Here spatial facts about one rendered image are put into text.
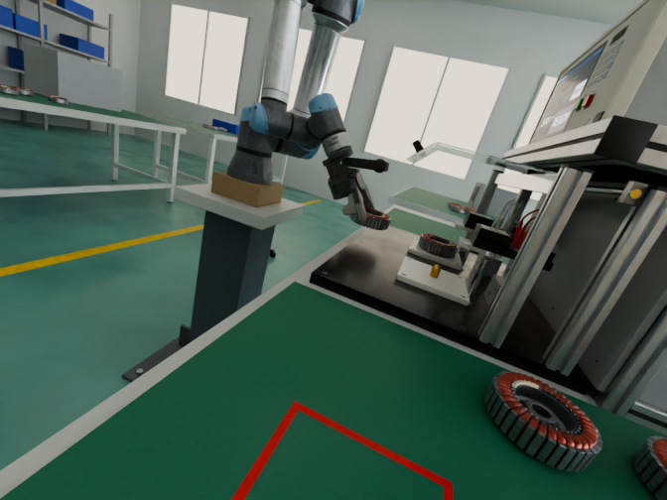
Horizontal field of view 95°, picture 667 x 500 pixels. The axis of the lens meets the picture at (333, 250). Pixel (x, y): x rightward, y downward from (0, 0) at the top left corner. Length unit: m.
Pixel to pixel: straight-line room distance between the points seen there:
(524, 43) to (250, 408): 5.68
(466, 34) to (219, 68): 4.32
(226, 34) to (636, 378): 7.03
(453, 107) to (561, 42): 1.49
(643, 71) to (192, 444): 0.70
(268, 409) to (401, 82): 5.47
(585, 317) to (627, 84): 0.34
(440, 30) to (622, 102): 5.23
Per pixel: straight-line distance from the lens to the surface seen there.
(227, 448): 0.31
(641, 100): 0.65
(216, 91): 7.05
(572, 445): 0.44
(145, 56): 8.36
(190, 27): 7.67
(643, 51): 0.66
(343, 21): 1.07
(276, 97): 0.93
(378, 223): 0.82
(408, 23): 5.88
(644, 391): 0.64
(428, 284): 0.67
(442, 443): 0.38
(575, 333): 0.58
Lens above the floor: 1.00
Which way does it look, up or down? 19 degrees down
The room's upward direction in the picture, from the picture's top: 16 degrees clockwise
